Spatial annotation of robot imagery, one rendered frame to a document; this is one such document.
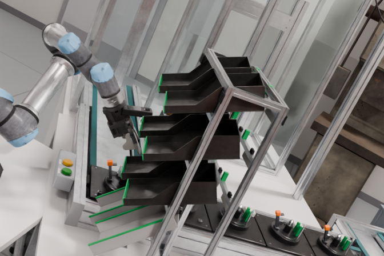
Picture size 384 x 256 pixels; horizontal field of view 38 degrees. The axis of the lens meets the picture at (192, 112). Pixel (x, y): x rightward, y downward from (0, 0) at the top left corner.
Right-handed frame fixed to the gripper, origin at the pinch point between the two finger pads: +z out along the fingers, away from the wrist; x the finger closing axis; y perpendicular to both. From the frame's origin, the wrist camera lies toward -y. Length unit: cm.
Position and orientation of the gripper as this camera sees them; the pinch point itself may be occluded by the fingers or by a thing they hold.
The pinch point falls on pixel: (139, 146)
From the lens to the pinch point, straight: 216.1
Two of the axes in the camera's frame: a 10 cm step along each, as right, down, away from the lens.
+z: 3.1, 8.5, 4.3
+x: 1.5, 4.1, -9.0
